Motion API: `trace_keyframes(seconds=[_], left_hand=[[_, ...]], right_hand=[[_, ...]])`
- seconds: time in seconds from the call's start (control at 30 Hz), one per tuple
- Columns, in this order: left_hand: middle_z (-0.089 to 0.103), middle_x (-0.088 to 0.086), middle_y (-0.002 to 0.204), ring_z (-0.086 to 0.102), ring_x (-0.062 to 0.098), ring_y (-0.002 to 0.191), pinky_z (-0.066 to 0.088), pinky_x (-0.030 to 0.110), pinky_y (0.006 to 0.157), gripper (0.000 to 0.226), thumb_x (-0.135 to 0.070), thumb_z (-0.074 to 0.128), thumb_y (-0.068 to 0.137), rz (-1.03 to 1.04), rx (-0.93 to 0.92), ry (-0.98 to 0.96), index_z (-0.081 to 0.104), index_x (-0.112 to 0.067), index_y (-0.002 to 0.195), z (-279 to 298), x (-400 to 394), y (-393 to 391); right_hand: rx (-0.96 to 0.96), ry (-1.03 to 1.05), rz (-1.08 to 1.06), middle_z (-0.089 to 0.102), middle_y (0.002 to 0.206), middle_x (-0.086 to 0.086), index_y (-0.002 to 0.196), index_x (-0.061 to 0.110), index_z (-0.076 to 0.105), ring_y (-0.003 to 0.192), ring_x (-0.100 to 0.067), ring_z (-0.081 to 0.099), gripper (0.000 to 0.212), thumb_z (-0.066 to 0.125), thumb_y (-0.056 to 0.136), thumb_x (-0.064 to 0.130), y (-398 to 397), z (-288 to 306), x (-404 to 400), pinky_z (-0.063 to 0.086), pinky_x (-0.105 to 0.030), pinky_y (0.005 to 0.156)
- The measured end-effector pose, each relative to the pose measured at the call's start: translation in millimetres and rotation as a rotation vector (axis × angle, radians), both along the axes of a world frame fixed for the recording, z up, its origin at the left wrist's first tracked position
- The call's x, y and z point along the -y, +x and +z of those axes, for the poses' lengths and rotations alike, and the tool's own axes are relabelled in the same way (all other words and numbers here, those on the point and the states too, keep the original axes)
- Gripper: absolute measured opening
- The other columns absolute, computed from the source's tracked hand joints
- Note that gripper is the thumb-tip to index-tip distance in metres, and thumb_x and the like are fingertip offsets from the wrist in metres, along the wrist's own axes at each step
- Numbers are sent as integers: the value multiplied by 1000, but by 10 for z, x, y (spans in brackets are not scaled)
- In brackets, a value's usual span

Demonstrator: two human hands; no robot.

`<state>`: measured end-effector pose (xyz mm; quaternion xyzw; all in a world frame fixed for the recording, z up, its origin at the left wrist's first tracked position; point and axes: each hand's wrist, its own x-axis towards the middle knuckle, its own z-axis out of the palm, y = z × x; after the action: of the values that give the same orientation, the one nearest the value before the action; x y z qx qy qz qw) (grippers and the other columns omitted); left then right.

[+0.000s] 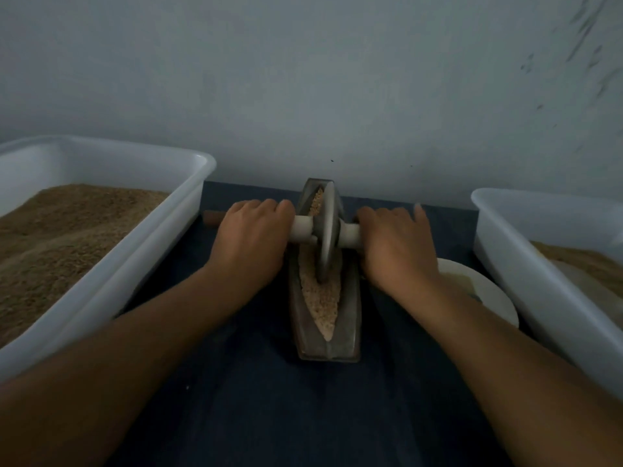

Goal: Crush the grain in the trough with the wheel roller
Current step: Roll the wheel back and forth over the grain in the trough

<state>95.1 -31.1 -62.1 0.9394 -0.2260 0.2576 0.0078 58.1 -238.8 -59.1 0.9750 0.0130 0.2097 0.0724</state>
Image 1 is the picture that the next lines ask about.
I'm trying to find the person's left hand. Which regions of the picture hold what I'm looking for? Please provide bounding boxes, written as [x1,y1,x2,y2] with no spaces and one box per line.
[204,198,297,298]

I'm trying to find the person's right hand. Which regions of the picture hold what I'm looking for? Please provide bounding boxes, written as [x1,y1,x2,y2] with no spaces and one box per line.
[355,202,444,307]

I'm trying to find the metal grinding wheel with handle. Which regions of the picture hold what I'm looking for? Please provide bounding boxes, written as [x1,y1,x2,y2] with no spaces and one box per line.
[201,182,363,285]

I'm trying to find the boat-shaped metal grinding trough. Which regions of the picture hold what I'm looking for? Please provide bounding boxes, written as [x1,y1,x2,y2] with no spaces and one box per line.
[288,178,364,363]

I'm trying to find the large brown grain heap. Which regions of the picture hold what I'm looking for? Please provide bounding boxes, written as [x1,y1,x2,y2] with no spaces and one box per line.
[0,184,171,348]
[530,241,623,298]

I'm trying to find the white plastic scoop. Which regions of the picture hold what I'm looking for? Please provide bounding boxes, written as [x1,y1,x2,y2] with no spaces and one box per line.
[553,259,623,329]

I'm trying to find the person's left forearm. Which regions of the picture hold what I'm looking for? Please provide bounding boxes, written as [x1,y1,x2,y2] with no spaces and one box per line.
[0,271,259,467]

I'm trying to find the person's right forearm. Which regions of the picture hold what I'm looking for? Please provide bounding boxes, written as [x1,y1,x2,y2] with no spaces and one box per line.
[404,283,623,467]

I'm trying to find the white round plate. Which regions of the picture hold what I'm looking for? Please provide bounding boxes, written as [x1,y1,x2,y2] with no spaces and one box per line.
[438,257,520,329]

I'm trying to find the white plastic tub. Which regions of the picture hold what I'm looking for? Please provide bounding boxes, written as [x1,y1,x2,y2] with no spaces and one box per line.
[0,135,217,380]
[471,187,623,400]

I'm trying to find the dark blue table cloth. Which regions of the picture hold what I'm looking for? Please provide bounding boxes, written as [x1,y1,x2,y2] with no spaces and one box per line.
[107,182,517,467]

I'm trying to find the orange-handled paint brush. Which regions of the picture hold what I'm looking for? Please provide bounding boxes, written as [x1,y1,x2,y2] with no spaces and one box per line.
[444,273,484,304]

